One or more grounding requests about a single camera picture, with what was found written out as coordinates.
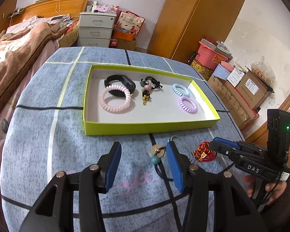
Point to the bed with brown blanket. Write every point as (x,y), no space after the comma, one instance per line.
(22,44)

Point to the black fitness wristband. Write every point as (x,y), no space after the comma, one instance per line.
(122,80)

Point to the right human hand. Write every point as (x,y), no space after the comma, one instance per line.
(277,187)

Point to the red white gift bag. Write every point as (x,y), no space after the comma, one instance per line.
(129,22)

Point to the light blue storage box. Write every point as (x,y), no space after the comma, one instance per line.
(223,70)

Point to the orange box under bag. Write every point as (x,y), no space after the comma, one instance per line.
(124,35)

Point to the green shallow cardboard tray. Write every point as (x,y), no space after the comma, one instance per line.
(162,113)

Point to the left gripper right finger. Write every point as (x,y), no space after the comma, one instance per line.
(179,167)

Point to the wooden headboard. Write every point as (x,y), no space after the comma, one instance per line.
(50,8)

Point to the yellow patterned box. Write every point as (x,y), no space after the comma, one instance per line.
(202,70)

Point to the black hair tie pink bead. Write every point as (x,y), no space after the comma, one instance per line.
(150,83)

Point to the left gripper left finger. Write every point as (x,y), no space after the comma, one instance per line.
(108,164)

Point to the black cord teal bead tie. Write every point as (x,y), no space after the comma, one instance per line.
(157,152)

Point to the white three-drawer cabinet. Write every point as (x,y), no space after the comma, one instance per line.
(95,29)

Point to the red soda bottle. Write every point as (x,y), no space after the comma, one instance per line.
(113,43)

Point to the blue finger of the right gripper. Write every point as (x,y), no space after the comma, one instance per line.
(234,144)
(225,150)

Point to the large wooden wardrobe right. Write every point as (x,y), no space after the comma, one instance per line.
(183,23)

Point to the blue plaid table cloth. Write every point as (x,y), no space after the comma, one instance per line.
(46,135)

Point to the pink plastic bin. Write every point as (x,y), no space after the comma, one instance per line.
(208,57)

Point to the brown cardboard box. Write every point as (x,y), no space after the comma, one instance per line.
(244,100)

